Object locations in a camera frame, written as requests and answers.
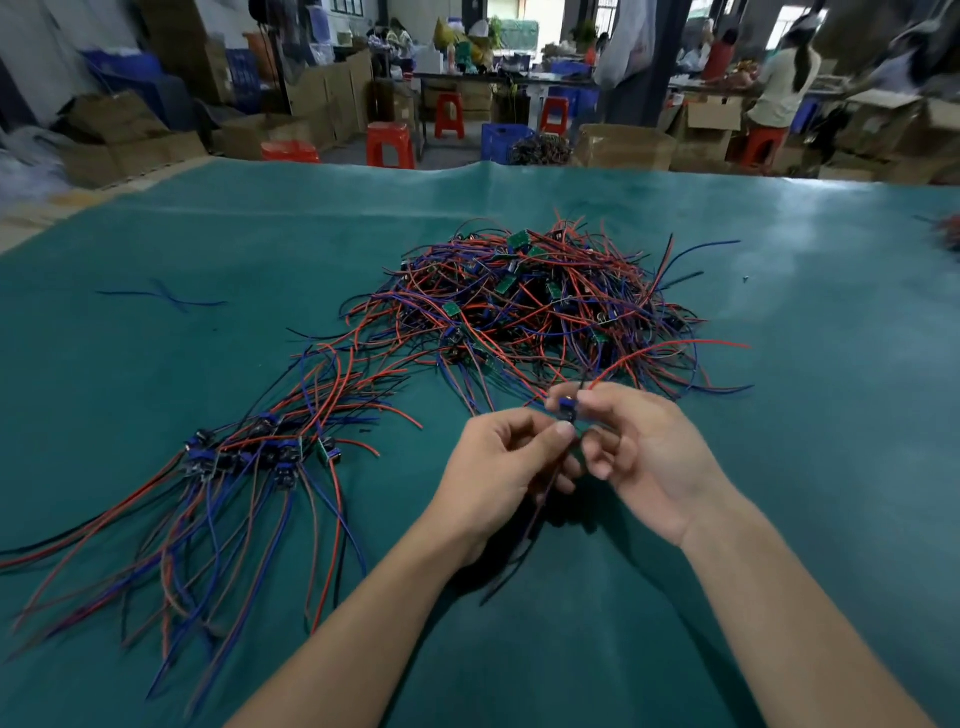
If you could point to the person's right forearm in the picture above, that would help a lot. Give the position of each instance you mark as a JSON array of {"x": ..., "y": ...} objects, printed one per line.
[{"x": 780, "y": 622}]

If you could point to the person's left hand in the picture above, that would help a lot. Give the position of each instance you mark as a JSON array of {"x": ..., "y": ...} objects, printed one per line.
[{"x": 480, "y": 480}]

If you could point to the hanging white plastic bag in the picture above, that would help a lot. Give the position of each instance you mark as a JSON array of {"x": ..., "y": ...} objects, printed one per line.
[{"x": 624, "y": 45}]

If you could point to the blue plastic crate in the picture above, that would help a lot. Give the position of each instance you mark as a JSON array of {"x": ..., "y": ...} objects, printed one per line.
[{"x": 504, "y": 142}]

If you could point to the tall brown cardboard box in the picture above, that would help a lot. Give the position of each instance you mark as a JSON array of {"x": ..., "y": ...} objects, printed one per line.
[{"x": 330, "y": 97}]

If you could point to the person's right thumb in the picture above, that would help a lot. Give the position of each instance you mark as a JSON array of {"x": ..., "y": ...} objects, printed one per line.
[{"x": 615, "y": 401}]

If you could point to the stack of blue crates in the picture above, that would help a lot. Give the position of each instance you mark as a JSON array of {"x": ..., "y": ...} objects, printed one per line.
[{"x": 124, "y": 71}]

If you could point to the red plastic stool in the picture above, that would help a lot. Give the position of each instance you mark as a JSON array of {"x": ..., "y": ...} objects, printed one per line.
[
  {"x": 289, "y": 151},
  {"x": 390, "y": 142},
  {"x": 555, "y": 114},
  {"x": 763, "y": 146},
  {"x": 449, "y": 112}
]

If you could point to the person's left thumb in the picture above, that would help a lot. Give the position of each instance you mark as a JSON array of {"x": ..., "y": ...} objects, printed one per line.
[{"x": 544, "y": 437}]

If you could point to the cluttered work table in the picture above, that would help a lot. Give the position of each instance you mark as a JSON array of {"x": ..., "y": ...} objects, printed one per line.
[{"x": 502, "y": 77}]

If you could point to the person's left forearm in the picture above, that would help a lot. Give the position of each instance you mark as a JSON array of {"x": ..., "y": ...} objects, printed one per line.
[{"x": 352, "y": 645}]

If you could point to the person's right hand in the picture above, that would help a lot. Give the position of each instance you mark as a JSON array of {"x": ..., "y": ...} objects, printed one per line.
[{"x": 660, "y": 457}]

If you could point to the green table cover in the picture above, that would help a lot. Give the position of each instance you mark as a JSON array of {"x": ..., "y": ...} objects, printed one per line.
[{"x": 787, "y": 315}]

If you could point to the open cardboard box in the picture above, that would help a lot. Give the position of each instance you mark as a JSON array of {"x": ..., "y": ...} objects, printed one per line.
[{"x": 714, "y": 114}]

